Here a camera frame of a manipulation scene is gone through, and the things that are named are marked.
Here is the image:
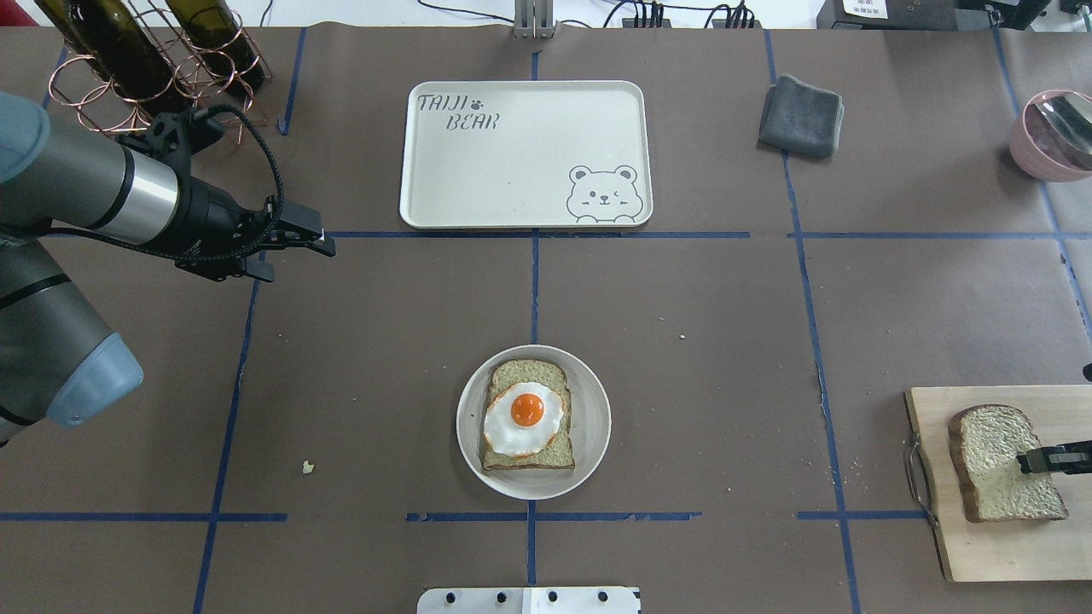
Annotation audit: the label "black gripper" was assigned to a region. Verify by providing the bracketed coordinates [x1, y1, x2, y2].
[175, 179, 336, 282]

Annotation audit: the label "bread slice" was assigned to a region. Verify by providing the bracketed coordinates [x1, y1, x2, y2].
[480, 359, 575, 472]
[948, 404, 1069, 524]

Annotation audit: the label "white round plate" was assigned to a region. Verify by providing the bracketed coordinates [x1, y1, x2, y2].
[454, 345, 612, 501]

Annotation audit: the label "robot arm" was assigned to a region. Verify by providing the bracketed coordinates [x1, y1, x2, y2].
[1, 92, 336, 444]

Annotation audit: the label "cream bear tray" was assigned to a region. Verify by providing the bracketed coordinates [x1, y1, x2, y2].
[399, 80, 653, 231]

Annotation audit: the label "wooden cutting board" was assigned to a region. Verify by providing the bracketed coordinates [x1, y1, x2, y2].
[905, 383, 1091, 582]

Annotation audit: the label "fried egg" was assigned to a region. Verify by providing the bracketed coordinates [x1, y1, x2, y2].
[480, 382, 565, 458]

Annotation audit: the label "dark green wine bottle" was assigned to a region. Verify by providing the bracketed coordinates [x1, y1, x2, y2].
[66, 1, 191, 118]

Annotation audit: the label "pink bowl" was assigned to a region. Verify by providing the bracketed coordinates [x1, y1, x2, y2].
[1008, 90, 1089, 184]

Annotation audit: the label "grey folded cloth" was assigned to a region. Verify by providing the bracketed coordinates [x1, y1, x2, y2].
[758, 73, 844, 160]

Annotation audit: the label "grey equipment box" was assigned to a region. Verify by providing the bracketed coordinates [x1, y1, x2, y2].
[816, 1, 1051, 32]

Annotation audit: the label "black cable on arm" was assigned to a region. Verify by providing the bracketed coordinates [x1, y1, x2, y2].
[43, 105, 286, 262]

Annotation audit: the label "metal board handle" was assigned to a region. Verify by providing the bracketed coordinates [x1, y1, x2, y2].
[903, 432, 938, 531]

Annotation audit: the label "copper wire bottle rack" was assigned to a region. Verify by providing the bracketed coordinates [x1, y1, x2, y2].
[38, 1, 270, 135]

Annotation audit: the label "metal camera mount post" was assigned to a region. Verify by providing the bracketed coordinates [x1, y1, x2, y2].
[514, 0, 557, 39]

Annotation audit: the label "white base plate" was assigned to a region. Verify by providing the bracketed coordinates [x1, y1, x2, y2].
[416, 586, 642, 613]

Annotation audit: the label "background cables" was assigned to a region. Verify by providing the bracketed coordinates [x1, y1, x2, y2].
[417, 0, 757, 29]

